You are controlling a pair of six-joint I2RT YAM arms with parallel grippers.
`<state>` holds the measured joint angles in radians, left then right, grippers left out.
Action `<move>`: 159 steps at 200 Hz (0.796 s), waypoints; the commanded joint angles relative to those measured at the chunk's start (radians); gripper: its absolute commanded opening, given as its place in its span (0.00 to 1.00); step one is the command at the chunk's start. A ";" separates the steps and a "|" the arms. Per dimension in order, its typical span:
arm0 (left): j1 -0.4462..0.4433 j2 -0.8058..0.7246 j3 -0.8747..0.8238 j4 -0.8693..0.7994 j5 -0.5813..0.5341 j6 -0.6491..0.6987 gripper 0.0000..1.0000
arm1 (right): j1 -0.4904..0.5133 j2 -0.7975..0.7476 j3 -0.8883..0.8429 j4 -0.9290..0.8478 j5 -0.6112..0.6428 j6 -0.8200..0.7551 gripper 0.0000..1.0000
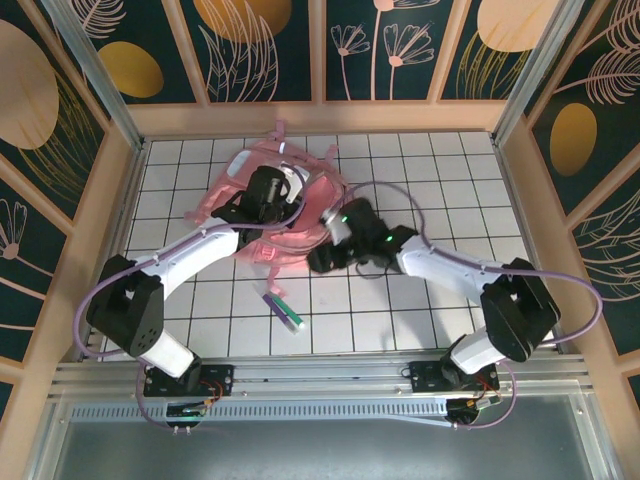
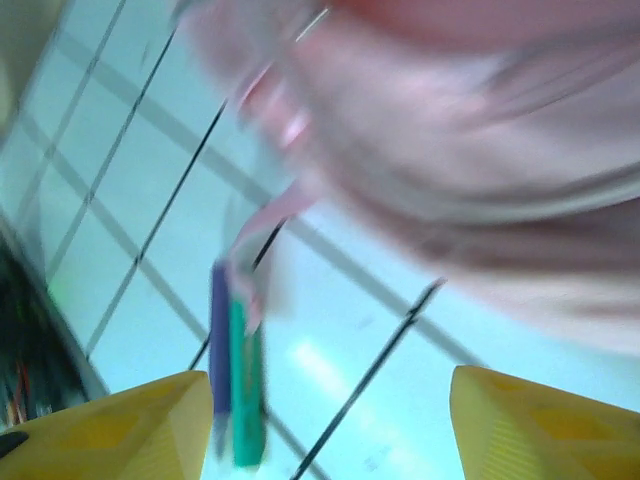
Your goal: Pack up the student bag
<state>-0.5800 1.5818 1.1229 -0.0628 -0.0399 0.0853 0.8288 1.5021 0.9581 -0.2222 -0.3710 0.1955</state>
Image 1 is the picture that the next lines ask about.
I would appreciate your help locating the aluminium mounting rail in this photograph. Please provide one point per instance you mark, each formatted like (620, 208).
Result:
(325, 372)

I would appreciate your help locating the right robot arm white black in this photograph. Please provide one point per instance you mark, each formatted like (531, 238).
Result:
(440, 265)

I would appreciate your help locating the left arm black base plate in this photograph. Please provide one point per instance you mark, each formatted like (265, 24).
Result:
(220, 380)

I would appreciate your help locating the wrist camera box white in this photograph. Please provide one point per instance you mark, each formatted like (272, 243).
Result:
(295, 187)
(336, 227)

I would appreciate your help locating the green pen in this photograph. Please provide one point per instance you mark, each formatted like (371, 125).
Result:
(290, 310)

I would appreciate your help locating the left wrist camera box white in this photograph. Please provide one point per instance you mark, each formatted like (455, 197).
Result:
(295, 187)

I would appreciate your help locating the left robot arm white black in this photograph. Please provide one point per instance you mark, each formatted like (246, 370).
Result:
(200, 255)

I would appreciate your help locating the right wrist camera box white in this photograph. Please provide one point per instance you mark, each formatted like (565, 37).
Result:
(336, 227)

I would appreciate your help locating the purple pen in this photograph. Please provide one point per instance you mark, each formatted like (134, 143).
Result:
(276, 307)

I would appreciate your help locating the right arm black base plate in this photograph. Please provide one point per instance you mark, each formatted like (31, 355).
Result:
(425, 375)

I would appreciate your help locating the aluminium frame post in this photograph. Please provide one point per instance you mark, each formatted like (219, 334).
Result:
(99, 75)
(532, 75)

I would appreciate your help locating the small controller board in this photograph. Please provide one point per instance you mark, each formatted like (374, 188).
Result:
(467, 410)
(187, 411)

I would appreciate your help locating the grey metal sheet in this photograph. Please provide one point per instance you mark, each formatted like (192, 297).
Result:
(320, 450)

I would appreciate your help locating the pink school backpack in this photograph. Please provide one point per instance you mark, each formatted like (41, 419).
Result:
(285, 245)

